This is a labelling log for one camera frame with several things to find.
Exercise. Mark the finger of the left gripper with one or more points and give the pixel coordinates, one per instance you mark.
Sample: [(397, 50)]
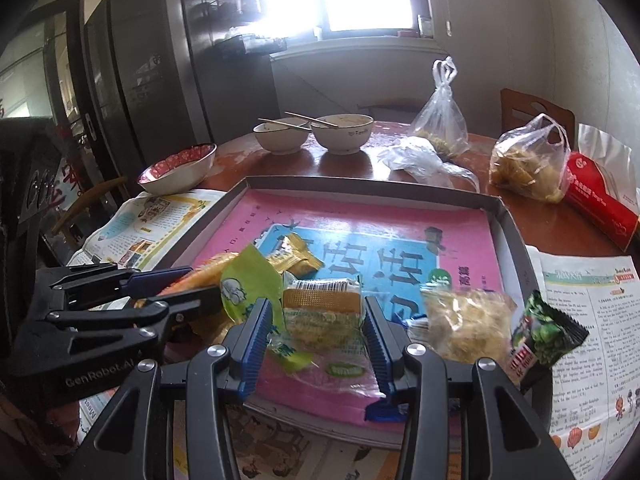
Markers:
[(169, 311), (106, 281)]

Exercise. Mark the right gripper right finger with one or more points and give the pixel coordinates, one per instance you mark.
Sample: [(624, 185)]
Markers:
[(502, 436)]

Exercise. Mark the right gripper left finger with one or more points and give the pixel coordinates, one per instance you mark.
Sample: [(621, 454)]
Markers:
[(133, 438)]

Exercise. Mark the orange yellow snack packet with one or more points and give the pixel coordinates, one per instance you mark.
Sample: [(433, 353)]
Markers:
[(206, 274)]

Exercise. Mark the light green snack packet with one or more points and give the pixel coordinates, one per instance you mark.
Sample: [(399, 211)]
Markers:
[(247, 278)]

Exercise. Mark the dark green pea packet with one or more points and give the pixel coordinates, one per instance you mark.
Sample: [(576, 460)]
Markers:
[(543, 336)]

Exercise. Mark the yellow Alpenliebe candy bar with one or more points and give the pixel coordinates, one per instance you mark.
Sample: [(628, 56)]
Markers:
[(294, 256)]

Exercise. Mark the clear bag tan pastry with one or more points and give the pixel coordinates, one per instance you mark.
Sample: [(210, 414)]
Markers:
[(464, 325)]

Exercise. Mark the clear green biscuit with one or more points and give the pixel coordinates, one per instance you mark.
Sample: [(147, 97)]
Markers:
[(320, 317)]

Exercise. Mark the blue biscuit packet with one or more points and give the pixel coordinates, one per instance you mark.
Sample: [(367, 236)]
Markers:
[(384, 410)]

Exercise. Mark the plastic bag fried snacks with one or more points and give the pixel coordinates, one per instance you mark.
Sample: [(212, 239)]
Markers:
[(532, 160)]

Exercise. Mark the left newspaper sheet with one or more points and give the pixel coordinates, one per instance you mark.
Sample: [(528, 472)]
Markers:
[(145, 228)]

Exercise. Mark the newspaper sheet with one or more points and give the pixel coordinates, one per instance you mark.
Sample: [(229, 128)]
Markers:
[(145, 228), (595, 402)]

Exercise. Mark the right newspaper sheet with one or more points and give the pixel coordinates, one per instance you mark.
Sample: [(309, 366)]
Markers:
[(595, 402)]

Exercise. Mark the red rimmed bowl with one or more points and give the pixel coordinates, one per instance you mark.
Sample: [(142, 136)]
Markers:
[(179, 172)]

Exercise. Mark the pink and blue book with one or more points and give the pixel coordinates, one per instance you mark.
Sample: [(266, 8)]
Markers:
[(391, 250)]

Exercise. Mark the left white bowl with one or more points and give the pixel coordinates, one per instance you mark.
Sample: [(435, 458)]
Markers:
[(285, 137)]

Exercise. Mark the white bowl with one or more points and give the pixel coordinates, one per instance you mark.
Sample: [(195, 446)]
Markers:
[(285, 137), (342, 134)]

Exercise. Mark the dark shallow cardboard box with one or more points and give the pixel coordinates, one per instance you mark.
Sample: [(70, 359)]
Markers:
[(517, 272)]

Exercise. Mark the right white bowl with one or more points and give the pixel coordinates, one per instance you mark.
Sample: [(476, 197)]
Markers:
[(342, 134)]

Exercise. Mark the red tissue pack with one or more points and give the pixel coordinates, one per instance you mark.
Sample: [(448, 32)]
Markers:
[(602, 184)]

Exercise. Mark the crumpled clear plastic bag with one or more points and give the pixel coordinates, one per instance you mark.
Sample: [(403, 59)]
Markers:
[(417, 157)]

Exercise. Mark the tall tied plastic bag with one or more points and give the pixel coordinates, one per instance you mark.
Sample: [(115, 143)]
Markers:
[(440, 121)]

